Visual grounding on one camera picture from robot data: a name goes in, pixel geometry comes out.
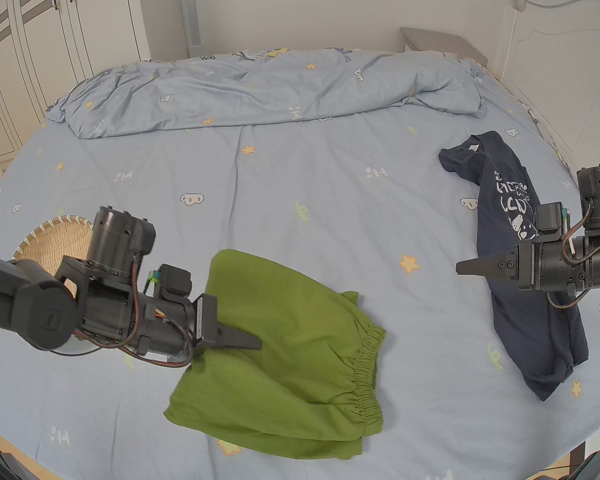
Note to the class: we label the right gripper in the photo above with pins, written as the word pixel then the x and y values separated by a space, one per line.
pixel 550 268

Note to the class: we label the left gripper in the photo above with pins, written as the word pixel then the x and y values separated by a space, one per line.
pixel 175 330

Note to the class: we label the green shorts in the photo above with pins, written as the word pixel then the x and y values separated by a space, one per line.
pixel 280 368

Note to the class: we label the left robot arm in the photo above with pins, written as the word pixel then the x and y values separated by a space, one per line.
pixel 35 303

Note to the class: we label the round woven basket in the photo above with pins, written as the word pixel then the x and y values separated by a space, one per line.
pixel 45 240

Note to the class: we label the bed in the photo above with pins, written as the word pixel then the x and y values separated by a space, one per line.
pixel 330 178

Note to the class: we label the dark blue printed T-shirt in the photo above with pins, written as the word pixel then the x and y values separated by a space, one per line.
pixel 485 218

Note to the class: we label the pale blue quilt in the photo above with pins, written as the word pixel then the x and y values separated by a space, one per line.
pixel 230 93

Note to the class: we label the grey bedside table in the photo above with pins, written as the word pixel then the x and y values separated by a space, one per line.
pixel 430 40

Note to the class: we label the white wardrobe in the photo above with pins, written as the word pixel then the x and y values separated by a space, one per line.
pixel 30 43

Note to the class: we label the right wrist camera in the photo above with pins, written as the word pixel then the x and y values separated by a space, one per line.
pixel 550 220

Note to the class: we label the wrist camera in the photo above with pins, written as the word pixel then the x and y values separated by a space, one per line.
pixel 176 282
pixel 550 220

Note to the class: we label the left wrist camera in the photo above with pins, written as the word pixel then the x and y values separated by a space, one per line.
pixel 176 282

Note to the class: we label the grey wall pipe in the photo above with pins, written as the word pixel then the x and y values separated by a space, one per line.
pixel 192 18

